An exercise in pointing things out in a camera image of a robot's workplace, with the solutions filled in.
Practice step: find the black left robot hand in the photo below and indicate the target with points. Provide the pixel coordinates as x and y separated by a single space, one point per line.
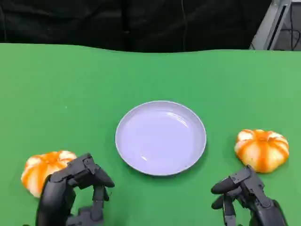
56 197

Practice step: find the green table cloth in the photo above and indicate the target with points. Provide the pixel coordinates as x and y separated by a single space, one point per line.
70 94

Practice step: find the lilac plate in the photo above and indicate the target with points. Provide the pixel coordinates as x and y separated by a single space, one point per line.
160 139

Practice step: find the grey metal frame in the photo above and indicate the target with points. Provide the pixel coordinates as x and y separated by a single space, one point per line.
270 26

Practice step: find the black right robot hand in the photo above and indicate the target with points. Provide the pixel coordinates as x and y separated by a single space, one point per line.
254 202

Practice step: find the black curtain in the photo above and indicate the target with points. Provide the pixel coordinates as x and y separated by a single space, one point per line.
94 21

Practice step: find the orange white toy bread roll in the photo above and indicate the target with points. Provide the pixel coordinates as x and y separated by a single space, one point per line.
261 150
35 170

